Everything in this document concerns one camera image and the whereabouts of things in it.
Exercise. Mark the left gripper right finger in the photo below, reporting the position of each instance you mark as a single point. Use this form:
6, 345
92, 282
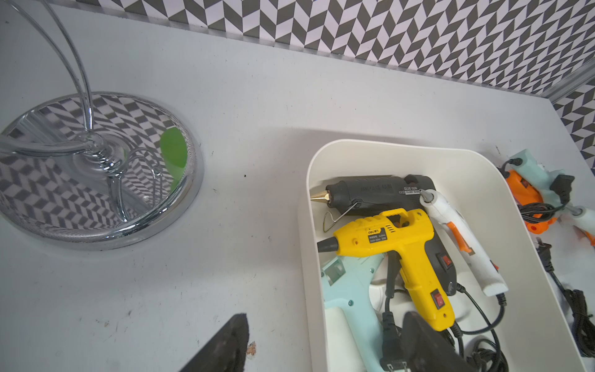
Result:
425, 350

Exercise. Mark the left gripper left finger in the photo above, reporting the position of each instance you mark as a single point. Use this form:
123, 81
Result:
226, 350

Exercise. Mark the small white glue gun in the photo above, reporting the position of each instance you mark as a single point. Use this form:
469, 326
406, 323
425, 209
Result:
481, 266

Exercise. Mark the mint green glue gun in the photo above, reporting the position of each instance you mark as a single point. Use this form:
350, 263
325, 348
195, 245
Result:
346, 285

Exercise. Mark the yellow glue gun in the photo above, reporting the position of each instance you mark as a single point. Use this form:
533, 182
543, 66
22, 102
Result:
405, 233

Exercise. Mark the black hot glue gun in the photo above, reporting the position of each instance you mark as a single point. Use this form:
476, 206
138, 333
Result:
365, 197

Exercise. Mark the orange glue gun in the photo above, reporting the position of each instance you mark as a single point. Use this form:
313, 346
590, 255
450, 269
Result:
525, 194

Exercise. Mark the white glue gun right pile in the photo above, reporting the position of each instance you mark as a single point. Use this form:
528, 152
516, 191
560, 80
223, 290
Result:
583, 219

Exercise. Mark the mint glue gun at back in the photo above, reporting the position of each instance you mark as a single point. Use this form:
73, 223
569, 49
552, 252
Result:
554, 187

